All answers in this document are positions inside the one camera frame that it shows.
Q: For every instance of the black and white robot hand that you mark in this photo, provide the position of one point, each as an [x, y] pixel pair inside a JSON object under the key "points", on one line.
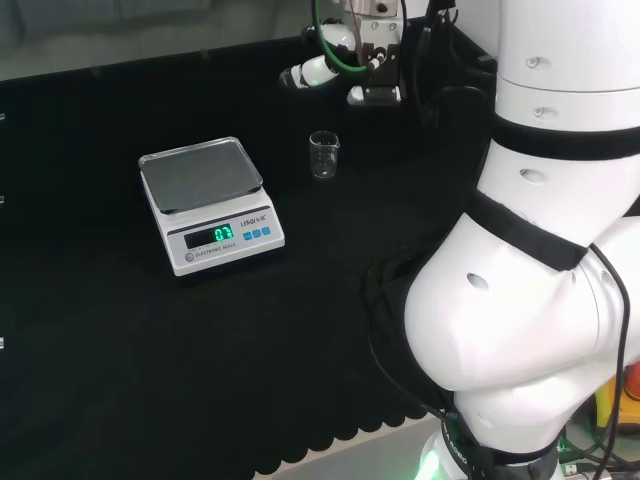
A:
{"points": [[375, 20]]}

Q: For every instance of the small clear glass beaker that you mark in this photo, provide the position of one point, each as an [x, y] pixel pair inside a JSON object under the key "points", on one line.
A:
{"points": [[325, 160]]}

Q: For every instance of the white electronic balance steel pan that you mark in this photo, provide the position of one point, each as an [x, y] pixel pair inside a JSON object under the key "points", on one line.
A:
{"points": [[220, 250]]}

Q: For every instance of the black bench cloth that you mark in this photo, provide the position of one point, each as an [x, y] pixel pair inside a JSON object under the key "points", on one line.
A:
{"points": [[150, 360]]}

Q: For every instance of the yellow stop button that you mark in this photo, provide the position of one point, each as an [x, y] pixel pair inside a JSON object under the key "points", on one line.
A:
{"points": [[607, 400]]}

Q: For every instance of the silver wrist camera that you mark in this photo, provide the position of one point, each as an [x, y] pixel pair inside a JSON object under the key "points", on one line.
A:
{"points": [[375, 95]]}

